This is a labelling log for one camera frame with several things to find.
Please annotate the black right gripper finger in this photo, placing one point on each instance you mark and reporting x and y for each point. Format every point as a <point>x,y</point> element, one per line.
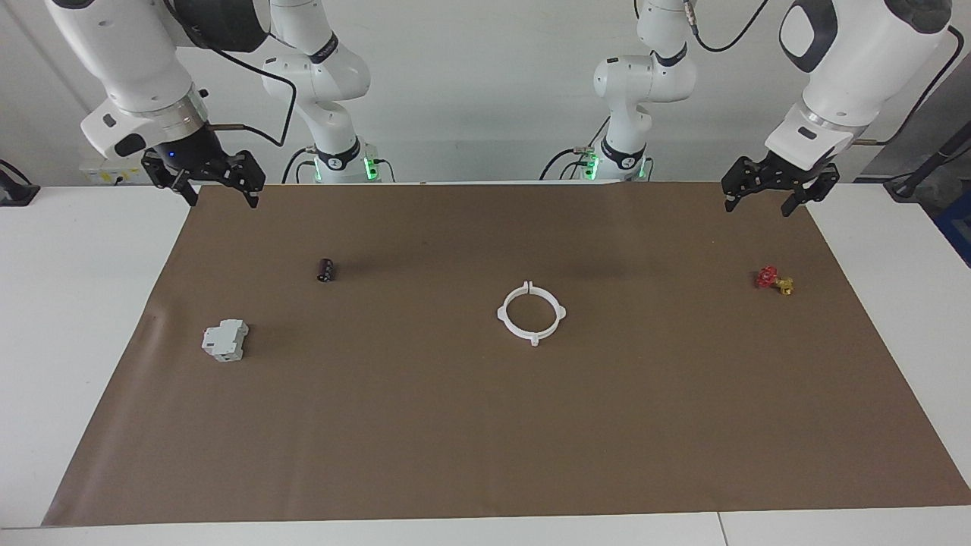
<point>190,195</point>
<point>253,197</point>

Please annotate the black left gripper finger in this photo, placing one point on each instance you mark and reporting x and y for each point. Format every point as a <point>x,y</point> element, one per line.
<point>790,205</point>
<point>731,201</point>

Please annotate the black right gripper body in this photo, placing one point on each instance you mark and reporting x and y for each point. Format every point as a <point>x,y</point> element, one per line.
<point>197,163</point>

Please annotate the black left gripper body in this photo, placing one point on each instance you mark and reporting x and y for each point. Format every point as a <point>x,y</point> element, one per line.
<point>774,174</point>

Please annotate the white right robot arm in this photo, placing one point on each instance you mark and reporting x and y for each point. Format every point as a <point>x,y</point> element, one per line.
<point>129,61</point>

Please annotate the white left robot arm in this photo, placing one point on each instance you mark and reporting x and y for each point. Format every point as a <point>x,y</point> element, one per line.
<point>850,68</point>

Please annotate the black cylindrical capacitor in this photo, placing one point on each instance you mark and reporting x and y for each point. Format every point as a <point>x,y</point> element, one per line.
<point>326,271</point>

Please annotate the black tripod stand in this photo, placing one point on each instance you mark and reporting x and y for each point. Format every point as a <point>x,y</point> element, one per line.
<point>922,171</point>

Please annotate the white circuit breaker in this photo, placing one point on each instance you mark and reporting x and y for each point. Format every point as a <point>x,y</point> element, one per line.
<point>224,341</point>

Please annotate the blue crate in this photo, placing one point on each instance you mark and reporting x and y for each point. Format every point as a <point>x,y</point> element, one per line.
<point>957,227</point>

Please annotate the brown paper mat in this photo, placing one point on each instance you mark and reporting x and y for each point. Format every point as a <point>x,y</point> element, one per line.
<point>455,425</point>

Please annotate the white wall socket box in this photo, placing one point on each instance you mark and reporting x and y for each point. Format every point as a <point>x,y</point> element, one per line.
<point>102,176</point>

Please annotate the black clamp mount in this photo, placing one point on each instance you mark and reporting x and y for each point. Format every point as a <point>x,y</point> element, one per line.
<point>15,193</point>

